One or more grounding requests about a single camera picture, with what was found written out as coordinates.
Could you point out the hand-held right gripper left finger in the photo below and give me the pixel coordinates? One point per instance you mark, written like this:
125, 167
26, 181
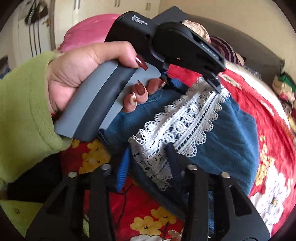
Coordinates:
122, 166

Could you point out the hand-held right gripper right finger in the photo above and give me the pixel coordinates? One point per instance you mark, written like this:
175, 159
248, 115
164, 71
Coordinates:
173, 155

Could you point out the person's left hand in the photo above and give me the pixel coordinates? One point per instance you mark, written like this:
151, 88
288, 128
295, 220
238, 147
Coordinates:
81, 62

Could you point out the person's left forearm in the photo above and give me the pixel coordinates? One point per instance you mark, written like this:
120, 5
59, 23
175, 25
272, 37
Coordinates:
23, 104

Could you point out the dark cloth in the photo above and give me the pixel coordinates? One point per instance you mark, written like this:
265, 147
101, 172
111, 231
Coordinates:
34, 176

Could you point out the blue pants with white lace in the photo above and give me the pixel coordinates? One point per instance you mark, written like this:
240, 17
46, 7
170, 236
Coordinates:
219, 139

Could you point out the red floral blanket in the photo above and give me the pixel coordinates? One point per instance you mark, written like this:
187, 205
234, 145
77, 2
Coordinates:
272, 129

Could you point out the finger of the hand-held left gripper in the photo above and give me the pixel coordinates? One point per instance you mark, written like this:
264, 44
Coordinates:
214, 84
170, 80

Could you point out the green fleece jacket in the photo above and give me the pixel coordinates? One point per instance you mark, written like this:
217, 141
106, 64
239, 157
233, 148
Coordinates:
18, 213

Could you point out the pink quilt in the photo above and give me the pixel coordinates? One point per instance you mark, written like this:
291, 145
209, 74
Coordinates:
87, 30

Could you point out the floral pillow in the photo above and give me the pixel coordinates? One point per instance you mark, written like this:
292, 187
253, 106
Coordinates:
196, 29

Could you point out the purple striped pillow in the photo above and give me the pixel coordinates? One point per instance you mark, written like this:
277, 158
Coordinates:
226, 51

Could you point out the stack of folded clothes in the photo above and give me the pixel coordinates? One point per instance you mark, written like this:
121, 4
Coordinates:
285, 90

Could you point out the grey headboard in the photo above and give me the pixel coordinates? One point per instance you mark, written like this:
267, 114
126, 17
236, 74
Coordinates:
254, 53

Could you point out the white wardrobe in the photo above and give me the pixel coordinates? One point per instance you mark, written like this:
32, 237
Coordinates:
97, 7

